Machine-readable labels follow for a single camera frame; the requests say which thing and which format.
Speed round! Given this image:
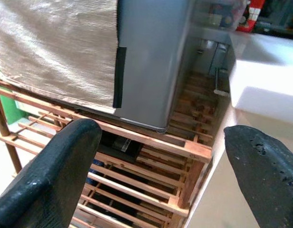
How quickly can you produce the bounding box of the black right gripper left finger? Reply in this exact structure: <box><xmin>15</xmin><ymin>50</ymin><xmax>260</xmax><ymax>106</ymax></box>
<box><xmin>0</xmin><ymin>118</ymin><xmax>103</xmax><ymax>228</ymax></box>

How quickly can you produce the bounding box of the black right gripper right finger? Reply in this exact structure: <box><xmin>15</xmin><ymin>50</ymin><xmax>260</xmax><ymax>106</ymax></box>
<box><xmin>223</xmin><ymin>125</ymin><xmax>293</xmax><ymax>228</ymax></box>

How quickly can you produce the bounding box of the silver mini fridge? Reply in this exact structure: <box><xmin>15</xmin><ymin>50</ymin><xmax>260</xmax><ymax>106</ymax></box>
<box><xmin>72</xmin><ymin>0</ymin><xmax>197</xmax><ymax>135</ymax></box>

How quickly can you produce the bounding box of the black box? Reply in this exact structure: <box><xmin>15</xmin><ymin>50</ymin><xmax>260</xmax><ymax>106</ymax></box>
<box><xmin>98</xmin><ymin>132</ymin><xmax>144</xmax><ymax>164</ymax></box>

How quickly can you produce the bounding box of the green panel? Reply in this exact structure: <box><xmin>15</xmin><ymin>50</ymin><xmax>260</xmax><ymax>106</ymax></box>
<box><xmin>0</xmin><ymin>53</ymin><xmax>30</xmax><ymax>125</ymax></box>

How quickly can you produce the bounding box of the wooden slatted rack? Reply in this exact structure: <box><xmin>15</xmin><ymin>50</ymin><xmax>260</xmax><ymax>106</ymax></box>
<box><xmin>0</xmin><ymin>79</ymin><xmax>214</xmax><ymax>228</ymax></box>

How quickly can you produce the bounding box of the silver foil sheet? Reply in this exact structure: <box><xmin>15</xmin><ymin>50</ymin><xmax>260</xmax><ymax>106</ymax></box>
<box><xmin>0</xmin><ymin>0</ymin><xmax>120</xmax><ymax>114</ymax></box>

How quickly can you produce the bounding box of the red espresso machine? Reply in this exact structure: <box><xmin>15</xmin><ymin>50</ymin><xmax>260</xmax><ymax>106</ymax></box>
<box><xmin>236</xmin><ymin>0</ymin><xmax>266</xmax><ymax>32</ymax></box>

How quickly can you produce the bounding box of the clear plastic container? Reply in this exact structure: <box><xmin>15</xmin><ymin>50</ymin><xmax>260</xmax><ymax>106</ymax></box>
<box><xmin>207</xmin><ymin>0</ymin><xmax>248</xmax><ymax>30</ymax></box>

